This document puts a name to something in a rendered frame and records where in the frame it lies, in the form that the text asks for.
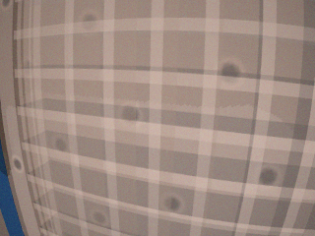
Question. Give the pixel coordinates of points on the blue tape strip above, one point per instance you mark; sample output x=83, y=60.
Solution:
x=7, y=204

